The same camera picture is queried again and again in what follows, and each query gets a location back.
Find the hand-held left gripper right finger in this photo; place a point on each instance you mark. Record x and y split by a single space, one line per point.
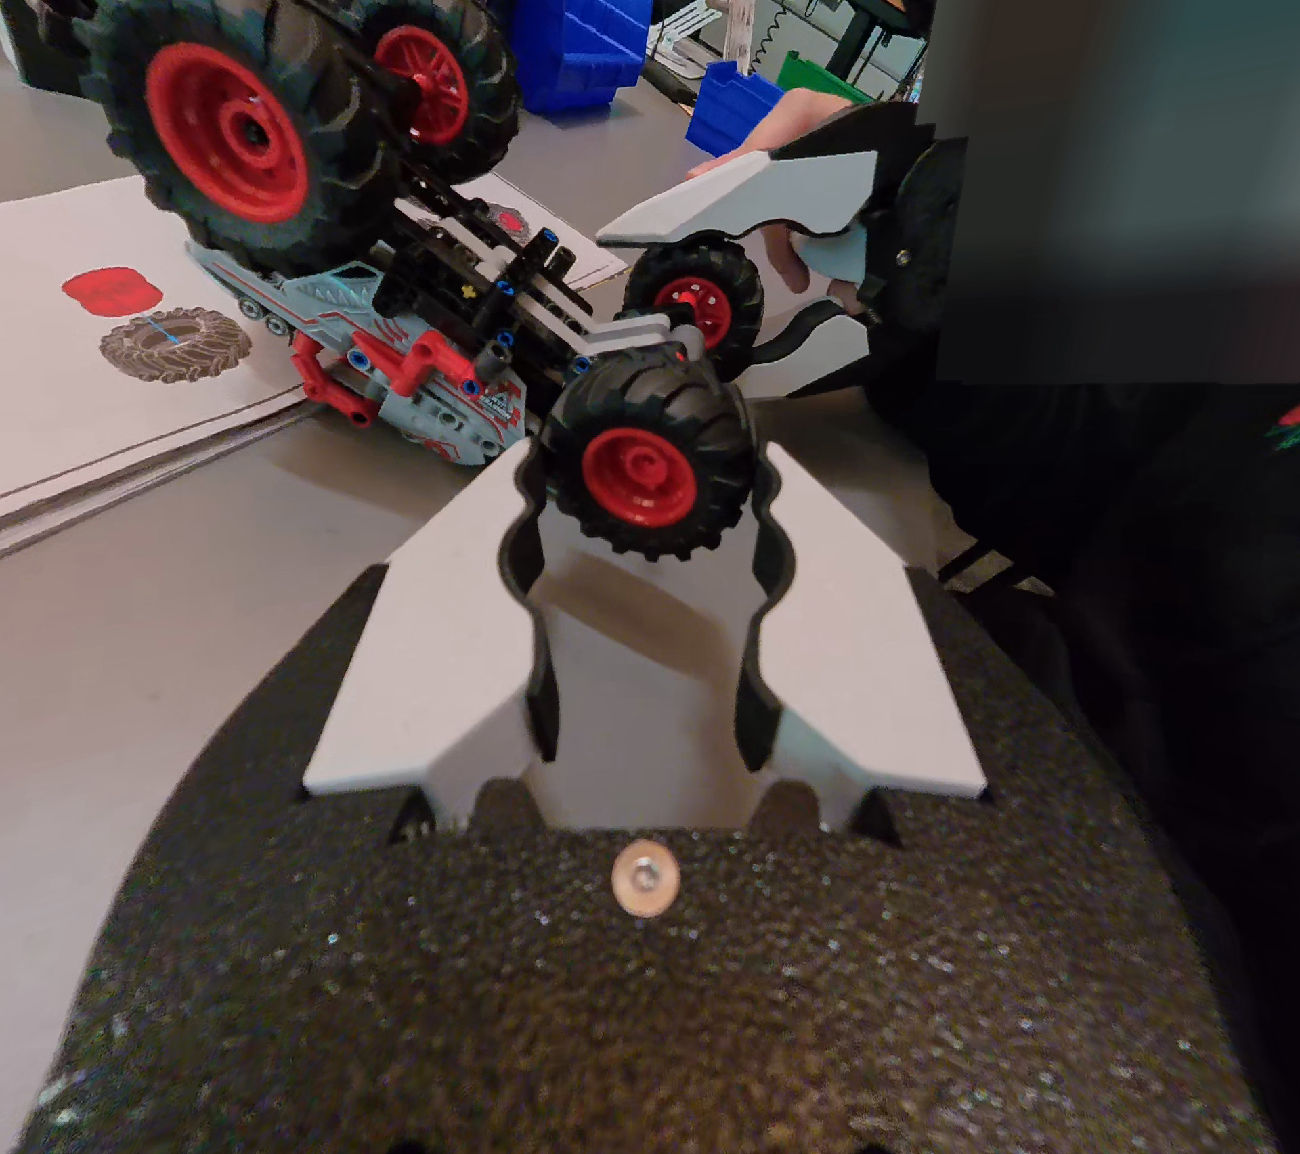
863 667

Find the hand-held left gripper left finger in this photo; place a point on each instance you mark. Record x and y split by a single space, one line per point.
426 667

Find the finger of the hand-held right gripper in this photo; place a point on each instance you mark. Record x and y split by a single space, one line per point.
774 190
825 363

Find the toy brick monster truck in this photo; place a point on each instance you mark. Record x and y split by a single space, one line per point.
448 382

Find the small black wheel red hub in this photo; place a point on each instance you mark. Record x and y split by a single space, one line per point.
225 133
421 83

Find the grey desk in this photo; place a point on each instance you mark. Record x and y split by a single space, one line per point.
153 646

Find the person's right hand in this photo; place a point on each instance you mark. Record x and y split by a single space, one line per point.
804 118

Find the blue bin with marker tag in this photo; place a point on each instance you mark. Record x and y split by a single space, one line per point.
731 108

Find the green storage bin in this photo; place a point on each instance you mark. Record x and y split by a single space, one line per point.
813 72

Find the hanging white paper tag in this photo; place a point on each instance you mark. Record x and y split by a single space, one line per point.
743 31

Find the white board stand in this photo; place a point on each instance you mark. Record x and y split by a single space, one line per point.
680 31

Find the blue storage bin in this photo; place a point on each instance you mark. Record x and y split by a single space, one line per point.
579 36

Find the open instruction booklet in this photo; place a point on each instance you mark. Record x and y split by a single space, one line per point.
102 382

